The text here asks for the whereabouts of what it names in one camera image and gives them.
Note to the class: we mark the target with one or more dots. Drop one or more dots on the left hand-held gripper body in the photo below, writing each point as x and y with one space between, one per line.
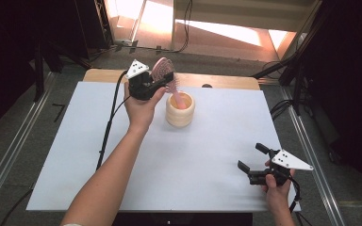
139 86

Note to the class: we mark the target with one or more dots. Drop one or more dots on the beige ribbed cup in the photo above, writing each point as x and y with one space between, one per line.
179 117

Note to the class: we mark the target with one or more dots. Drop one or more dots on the white table cover board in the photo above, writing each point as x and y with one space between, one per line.
201 157

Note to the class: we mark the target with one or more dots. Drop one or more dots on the person's left hand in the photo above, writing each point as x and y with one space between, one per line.
141 111

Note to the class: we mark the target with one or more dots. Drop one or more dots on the wooden table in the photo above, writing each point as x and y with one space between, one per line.
226 82

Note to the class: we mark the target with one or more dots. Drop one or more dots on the pink hairbrush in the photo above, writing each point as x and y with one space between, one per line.
161 67

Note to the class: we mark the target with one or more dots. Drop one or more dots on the person's right hand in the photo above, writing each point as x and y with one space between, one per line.
276 193

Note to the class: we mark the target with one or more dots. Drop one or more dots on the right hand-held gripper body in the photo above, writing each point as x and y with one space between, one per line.
290 161

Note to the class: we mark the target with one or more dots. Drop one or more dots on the black metal stand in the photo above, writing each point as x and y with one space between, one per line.
297 81
39 69

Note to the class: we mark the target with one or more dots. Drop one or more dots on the aluminium floor rail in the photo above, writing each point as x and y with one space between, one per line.
308 141
9 153

